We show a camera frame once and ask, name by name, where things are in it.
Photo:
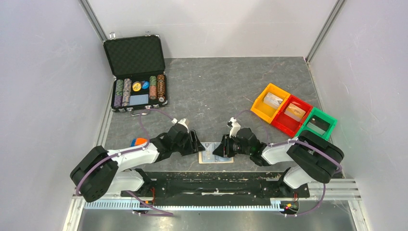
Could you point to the aluminium frame post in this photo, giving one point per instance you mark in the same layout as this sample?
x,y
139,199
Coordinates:
x,y
85,4
324,30

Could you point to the card deck in red bin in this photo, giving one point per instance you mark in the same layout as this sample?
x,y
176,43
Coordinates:
x,y
295,112

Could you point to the left aluminium frame post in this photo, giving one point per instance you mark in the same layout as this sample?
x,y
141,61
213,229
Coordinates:
x,y
85,4

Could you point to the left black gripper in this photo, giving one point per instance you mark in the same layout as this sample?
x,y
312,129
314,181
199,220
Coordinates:
x,y
193,147

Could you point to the red plastic bin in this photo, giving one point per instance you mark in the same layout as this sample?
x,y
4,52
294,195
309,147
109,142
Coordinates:
x,y
290,118

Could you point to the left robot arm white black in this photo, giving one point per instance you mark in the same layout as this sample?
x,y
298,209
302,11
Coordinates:
x,y
104,171

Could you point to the brown orange chip stack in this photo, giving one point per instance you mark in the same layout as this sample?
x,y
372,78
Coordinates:
x,y
161,88

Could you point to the orange blue toy block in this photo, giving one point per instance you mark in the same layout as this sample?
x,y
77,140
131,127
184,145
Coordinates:
x,y
138,142

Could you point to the card deck in yellow bin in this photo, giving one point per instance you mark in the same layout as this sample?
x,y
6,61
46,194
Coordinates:
x,y
272,100

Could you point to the blue dealer button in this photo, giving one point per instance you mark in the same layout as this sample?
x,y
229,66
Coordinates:
x,y
145,85

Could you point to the card deck in green bin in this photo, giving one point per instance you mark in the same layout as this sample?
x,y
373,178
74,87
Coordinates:
x,y
318,125

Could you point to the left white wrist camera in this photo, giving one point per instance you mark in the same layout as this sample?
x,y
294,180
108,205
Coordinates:
x,y
184,122

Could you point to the green orange chip stack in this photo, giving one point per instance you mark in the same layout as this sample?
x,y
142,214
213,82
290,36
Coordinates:
x,y
153,87

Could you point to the green purple chip stack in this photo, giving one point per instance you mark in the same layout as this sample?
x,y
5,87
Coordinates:
x,y
118,93

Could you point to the beige leather card holder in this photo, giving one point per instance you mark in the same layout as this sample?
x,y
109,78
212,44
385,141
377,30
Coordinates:
x,y
207,157

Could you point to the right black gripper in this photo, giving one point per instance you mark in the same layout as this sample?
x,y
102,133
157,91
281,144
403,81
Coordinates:
x,y
221,151

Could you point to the yellow plastic bin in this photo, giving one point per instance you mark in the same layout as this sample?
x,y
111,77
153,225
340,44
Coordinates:
x,y
264,111

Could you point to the black poker chip case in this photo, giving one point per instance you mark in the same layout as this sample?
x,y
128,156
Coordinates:
x,y
136,58

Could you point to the green plastic bin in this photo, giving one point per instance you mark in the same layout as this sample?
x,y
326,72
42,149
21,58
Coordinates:
x,y
317,112

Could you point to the blue playing card deck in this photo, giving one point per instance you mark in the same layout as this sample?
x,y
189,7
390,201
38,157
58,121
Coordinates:
x,y
138,99

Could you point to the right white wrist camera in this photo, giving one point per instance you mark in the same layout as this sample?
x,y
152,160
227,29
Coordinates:
x,y
234,127

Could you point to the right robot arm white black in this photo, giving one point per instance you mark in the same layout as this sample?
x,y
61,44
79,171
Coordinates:
x,y
316,159

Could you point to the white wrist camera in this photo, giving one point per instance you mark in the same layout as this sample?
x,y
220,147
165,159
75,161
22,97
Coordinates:
x,y
234,127
184,122

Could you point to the yellow dealer button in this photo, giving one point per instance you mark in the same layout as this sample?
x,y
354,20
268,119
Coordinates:
x,y
136,86

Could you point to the white slotted cable duct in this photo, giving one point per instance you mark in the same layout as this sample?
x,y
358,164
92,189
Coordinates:
x,y
133,204

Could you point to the right aluminium frame post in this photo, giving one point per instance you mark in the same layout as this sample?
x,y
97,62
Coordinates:
x,y
324,30

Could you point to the grey purple chip stack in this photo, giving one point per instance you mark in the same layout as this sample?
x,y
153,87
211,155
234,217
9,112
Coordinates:
x,y
126,92

